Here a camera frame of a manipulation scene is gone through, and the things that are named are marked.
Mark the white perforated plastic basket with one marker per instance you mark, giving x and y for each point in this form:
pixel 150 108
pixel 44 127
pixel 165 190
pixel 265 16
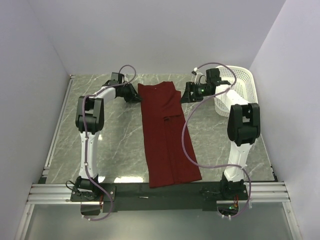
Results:
pixel 245 86

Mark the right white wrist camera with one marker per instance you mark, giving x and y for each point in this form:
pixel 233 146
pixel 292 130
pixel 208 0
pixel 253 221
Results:
pixel 197 75

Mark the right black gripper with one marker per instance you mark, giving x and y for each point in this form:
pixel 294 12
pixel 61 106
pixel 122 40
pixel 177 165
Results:
pixel 190 87

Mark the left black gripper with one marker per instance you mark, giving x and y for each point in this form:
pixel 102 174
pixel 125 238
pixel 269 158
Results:
pixel 134 97

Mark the dark red t-shirt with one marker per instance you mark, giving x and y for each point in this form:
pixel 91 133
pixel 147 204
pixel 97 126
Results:
pixel 167 145

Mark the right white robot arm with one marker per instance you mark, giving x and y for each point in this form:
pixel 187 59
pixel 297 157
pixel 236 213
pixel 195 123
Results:
pixel 243 127

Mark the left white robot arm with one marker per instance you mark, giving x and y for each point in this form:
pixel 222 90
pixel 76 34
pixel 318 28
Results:
pixel 89 120

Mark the aluminium frame rail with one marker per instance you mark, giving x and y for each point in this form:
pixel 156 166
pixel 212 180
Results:
pixel 55 194

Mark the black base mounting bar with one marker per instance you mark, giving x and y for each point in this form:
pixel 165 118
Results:
pixel 187 196

